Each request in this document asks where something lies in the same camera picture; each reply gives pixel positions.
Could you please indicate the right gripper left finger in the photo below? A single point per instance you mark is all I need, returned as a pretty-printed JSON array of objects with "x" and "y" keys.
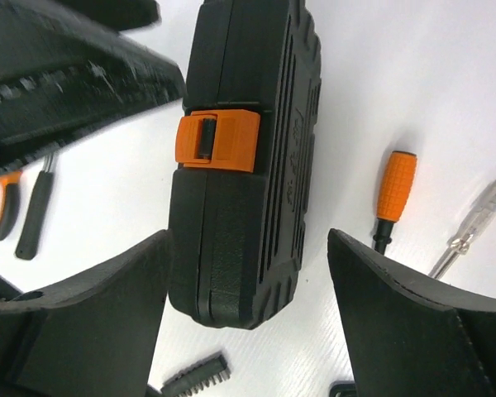
[{"x": 92, "y": 334}]

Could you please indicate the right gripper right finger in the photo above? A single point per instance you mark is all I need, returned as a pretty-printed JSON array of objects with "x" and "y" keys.
[{"x": 406, "y": 333}]

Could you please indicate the black plastic tool case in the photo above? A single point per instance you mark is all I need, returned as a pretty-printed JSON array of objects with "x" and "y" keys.
[{"x": 244, "y": 150}]

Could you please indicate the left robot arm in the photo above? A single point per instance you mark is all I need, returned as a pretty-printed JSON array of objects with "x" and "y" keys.
[{"x": 67, "y": 70}]

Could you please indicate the black bit holder strip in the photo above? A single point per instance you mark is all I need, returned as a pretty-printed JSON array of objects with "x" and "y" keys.
[{"x": 189, "y": 382}]

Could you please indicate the claw hammer black handle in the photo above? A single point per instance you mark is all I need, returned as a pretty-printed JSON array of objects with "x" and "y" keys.
[{"x": 28, "y": 244}]

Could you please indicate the orange handled screwdriver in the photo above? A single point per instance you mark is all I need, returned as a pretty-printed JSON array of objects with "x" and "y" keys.
[{"x": 394, "y": 191}]

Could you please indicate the orange handled pliers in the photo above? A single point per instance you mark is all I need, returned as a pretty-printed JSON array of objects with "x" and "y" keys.
[{"x": 10, "y": 204}]

